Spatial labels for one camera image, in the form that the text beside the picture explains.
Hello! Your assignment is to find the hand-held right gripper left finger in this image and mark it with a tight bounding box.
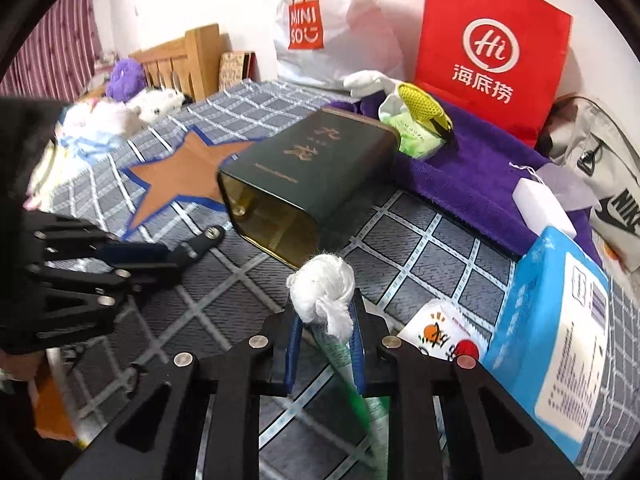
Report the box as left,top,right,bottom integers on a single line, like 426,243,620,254
60,305,305,480

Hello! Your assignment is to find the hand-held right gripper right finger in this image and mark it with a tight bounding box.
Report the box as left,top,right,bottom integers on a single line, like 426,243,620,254
350,287,583,480

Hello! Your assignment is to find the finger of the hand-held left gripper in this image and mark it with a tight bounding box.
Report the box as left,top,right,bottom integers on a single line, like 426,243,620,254
25,262,181,343
30,210,227,268

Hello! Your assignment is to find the white foam block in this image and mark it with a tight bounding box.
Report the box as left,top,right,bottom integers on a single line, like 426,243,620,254
514,177,578,238

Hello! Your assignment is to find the yellow mesh pouch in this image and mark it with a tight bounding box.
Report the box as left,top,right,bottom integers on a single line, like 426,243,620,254
397,81,456,141

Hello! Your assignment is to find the white orange snack packet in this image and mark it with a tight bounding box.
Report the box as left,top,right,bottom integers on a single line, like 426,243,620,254
397,297,488,361

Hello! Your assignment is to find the pile of light clothes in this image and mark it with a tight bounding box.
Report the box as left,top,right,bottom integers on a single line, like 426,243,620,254
27,100,141,206

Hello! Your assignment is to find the white plush toy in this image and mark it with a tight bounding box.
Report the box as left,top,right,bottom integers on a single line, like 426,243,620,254
125,87,183,123

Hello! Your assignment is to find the purple plush toy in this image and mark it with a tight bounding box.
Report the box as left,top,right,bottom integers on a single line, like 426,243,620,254
106,58,146,101

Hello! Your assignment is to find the blue tissue packet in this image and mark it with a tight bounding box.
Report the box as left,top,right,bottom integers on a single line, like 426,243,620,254
480,225,613,466

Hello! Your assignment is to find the dark green tin box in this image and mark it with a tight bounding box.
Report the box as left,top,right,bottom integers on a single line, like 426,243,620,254
217,106,399,270

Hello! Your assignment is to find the purple towel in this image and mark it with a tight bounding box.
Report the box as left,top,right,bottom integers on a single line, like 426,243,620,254
327,82,603,261

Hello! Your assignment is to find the brown patterned board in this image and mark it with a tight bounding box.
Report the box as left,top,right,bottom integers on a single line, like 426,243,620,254
219,51,258,93

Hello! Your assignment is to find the wooden bed headboard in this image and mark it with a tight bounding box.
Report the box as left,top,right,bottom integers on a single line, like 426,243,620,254
129,24,223,103

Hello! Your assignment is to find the pink striped curtain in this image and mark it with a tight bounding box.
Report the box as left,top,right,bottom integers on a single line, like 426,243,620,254
2,0,103,103

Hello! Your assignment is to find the light green packet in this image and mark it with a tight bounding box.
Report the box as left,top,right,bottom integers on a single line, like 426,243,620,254
385,110,446,158

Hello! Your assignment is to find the white sock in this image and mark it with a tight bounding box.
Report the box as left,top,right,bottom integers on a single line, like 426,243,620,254
377,91,416,123

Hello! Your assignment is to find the white glove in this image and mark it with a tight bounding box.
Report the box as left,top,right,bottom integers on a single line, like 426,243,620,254
344,70,401,98

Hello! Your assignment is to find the clear plastic bag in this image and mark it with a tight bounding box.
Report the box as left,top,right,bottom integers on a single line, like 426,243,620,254
530,160,601,211

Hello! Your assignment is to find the white plastic shopping bag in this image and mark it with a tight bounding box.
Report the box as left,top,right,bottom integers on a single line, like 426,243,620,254
272,0,406,91

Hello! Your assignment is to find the grey fabric bag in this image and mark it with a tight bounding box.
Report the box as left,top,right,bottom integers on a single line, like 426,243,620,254
537,94,640,273

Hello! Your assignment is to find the red paper shopping bag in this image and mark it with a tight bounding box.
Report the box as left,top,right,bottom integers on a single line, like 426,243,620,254
414,0,573,148

